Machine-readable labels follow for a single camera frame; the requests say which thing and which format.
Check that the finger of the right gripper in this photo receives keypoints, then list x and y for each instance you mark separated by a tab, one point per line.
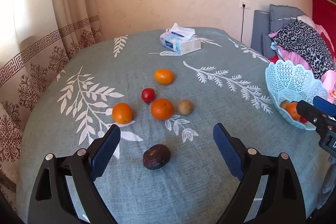
311	113
324	106

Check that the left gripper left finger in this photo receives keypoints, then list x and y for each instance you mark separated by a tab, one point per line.
50	200

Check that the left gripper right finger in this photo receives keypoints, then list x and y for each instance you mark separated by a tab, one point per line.
282	201

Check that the large orange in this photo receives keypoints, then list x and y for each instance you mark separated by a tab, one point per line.
291	108

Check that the red tomato in basket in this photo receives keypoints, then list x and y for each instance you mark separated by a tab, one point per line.
303	120

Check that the pink dotted blanket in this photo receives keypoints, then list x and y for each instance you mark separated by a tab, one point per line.
328	79

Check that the light blue plastic basket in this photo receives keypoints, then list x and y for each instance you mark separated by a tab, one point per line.
286	81

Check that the red quilt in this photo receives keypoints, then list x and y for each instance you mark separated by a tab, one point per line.
274	59

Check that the leopard print cloth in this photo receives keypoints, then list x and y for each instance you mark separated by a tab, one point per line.
304	40

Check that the red headboard panel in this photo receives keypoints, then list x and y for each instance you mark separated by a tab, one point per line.
324	18

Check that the grey blue cushion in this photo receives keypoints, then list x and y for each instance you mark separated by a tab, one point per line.
269	22

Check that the small orange left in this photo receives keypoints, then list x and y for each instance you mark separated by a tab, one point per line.
122	113

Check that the dark avocado on bed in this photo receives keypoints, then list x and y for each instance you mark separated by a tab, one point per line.
156	157

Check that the brown kiwi on bed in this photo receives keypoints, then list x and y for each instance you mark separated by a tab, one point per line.
185	107

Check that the round orange mandarin middle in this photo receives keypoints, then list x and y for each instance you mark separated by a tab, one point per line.
162	109

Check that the red cherry tomato on bed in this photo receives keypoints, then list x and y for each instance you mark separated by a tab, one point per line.
148	95

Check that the teal leaf-pattern bedspread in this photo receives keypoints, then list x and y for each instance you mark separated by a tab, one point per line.
166	168

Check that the small oval orange far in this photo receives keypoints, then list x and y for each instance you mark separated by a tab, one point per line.
164	76

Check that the white tissue pack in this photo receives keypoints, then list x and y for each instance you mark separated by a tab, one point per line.
180	40

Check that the beige patterned curtain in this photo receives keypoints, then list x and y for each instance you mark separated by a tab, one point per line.
38	38

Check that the white wall socket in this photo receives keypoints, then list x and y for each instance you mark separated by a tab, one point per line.
244	4

